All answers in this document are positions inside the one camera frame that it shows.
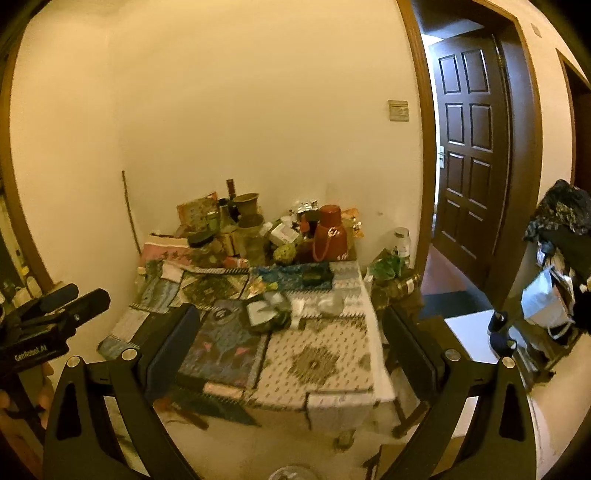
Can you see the thin brown stick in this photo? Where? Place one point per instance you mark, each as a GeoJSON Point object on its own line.
{"type": "Point", "coordinates": [130, 212]}

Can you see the pink woven mat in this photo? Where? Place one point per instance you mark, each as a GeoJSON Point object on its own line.
{"type": "Point", "coordinates": [164, 249]}

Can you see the black shallow tray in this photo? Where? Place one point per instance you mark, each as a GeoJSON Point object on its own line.
{"type": "Point", "coordinates": [316, 278]}

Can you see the brown door frame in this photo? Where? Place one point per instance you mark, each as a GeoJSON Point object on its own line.
{"type": "Point", "coordinates": [427, 138]}
{"type": "Point", "coordinates": [565, 115]}

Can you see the dark wooden stool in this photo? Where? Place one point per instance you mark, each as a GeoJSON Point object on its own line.
{"type": "Point", "coordinates": [405, 417]}

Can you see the table with patterned cloths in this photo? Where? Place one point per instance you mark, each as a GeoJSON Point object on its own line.
{"type": "Point", "coordinates": [318, 355]}

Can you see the brass vase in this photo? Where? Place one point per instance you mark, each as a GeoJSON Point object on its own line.
{"type": "Point", "coordinates": [246, 204]}

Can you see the dark clothes rack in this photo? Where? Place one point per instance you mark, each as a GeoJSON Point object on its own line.
{"type": "Point", "coordinates": [579, 277]}

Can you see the green leafy plant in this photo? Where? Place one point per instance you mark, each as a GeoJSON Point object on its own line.
{"type": "Point", "coordinates": [385, 266]}

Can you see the floral patterned box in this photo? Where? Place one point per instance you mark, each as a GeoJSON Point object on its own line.
{"type": "Point", "coordinates": [197, 208]}

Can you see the silver foil packet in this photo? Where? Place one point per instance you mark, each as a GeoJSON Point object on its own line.
{"type": "Point", "coordinates": [304, 207]}

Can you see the green bumpy fruit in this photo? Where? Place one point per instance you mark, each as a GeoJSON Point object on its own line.
{"type": "Point", "coordinates": [285, 254]}

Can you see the white paper bag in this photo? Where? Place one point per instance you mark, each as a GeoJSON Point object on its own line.
{"type": "Point", "coordinates": [545, 302]}

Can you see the striped round tin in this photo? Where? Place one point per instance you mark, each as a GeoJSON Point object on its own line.
{"type": "Point", "coordinates": [397, 288]}

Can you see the round clear bin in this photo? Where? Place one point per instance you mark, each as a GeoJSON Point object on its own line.
{"type": "Point", "coordinates": [293, 474]}

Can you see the white paper box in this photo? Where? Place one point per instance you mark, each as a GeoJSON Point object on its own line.
{"type": "Point", "coordinates": [265, 311]}

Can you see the white bottle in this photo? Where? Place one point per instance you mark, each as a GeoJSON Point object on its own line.
{"type": "Point", "coordinates": [33, 285]}

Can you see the dark brown panelled door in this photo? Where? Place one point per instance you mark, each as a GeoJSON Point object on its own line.
{"type": "Point", "coordinates": [471, 152]}

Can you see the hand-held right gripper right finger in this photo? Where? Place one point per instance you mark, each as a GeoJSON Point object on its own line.
{"type": "Point", "coordinates": [410, 345]}

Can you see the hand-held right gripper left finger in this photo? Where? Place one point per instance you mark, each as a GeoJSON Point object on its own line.
{"type": "Point", "coordinates": [176, 340]}

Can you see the orange snack packets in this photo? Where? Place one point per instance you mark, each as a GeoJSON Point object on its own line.
{"type": "Point", "coordinates": [353, 224]}

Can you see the red thermos flask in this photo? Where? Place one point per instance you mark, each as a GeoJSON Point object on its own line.
{"type": "Point", "coordinates": [330, 235]}

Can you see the dark shoe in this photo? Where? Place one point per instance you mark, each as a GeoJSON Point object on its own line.
{"type": "Point", "coordinates": [503, 345]}
{"type": "Point", "coordinates": [497, 322]}

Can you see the dark glass bottle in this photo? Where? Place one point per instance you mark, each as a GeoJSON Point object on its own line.
{"type": "Point", "coordinates": [231, 196]}

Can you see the person's left hand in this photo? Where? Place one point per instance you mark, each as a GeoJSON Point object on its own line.
{"type": "Point", "coordinates": [45, 387]}

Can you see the white floor mat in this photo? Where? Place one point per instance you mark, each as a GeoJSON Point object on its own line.
{"type": "Point", "coordinates": [468, 339]}

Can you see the dark patterned clothes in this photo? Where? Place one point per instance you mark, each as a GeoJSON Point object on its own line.
{"type": "Point", "coordinates": [561, 212]}

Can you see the beige wall switch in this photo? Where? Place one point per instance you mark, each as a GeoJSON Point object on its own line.
{"type": "Point", "coordinates": [398, 110]}

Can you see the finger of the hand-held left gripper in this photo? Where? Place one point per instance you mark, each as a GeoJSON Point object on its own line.
{"type": "Point", "coordinates": [48, 300]}
{"type": "Point", "coordinates": [81, 307]}

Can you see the glass jar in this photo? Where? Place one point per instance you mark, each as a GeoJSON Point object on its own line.
{"type": "Point", "coordinates": [402, 244]}

